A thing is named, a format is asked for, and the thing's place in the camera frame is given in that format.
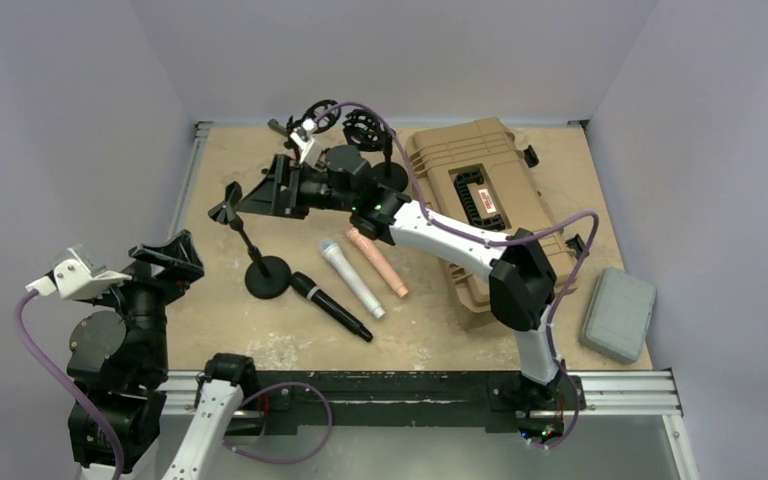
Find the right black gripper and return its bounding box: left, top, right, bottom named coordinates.
left=236, top=155, right=356, bottom=221

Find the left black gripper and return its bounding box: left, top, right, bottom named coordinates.
left=84, top=228, right=200, bottom=377

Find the black clip microphone stand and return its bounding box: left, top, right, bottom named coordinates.
left=208, top=181, right=291, bottom=300

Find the white microphone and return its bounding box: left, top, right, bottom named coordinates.
left=318, top=238, right=386, bottom=320

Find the black microphone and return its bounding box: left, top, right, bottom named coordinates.
left=290, top=271, right=374, bottom=343

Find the beige microphone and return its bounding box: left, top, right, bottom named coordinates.
left=346, top=228, right=409, bottom=298

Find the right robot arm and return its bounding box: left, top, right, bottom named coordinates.
left=231, top=145, right=564, bottom=413

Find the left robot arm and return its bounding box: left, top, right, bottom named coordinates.
left=55, top=230, right=260, bottom=479

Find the black tripod microphone stand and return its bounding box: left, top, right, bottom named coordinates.
left=267, top=99, right=342, bottom=156

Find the tan hard plastic case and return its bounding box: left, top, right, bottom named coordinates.
left=405, top=117, right=577, bottom=330

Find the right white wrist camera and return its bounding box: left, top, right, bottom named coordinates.
left=289, top=119, right=324, bottom=170

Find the black round base shock-mount stand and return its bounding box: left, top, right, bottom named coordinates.
left=343, top=108, right=409, bottom=192

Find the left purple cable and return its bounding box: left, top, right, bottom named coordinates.
left=14, top=291, right=126, bottom=480

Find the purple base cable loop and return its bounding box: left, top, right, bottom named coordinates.
left=215, top=382, right=334, bottom=466

